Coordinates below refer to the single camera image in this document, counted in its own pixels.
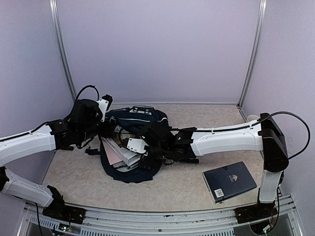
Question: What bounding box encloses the navy blue student backpack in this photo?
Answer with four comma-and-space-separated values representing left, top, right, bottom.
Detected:
85, 105, 199, 184

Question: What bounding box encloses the white book with photo cover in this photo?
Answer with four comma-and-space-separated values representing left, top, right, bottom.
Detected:
106, 125, 140, 173

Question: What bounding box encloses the pink booklet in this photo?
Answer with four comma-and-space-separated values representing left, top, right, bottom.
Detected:
102, 138, 125, 168

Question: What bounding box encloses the dark blue notebook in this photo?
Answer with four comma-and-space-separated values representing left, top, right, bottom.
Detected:
203, 161, 257, 204

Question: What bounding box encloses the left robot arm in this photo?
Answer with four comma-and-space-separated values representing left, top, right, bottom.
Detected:
0, 95, 112, 208

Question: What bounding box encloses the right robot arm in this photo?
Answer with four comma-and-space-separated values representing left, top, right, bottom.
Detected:
146, 113, 289, 204

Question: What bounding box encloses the floral ceramic mug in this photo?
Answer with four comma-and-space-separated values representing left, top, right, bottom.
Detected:
247, 115, 260, 122

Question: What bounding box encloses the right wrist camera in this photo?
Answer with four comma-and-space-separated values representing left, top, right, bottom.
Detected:
119, 122, 168, 156

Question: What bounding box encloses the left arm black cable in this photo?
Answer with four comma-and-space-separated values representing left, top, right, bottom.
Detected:
74, 85, 100, 101

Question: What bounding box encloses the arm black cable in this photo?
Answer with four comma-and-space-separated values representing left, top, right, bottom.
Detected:
74, 85, 100, 101
255, 111, 311, 159

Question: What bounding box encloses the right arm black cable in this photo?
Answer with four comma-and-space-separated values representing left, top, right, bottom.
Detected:
255, 111, 311, 159

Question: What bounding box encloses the aluminium front rail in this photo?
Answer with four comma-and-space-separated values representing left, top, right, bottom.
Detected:
15, 195, 305, 236

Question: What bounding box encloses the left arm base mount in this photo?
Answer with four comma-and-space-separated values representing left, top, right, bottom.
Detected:
42, 185, 86, 225

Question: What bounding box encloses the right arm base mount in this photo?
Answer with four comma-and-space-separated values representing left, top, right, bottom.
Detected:
235, 201, 278, 224

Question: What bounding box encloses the aluminium corner post left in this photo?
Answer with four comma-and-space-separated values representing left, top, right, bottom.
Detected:
49, 0, 77, 101

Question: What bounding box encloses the aluminium corner post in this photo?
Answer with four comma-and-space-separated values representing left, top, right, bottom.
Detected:
49, 0, 77, 101
237, 0, 268, 110

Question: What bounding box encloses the aluminium corner post right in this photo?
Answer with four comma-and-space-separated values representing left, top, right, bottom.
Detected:
237, 0, 268, 110

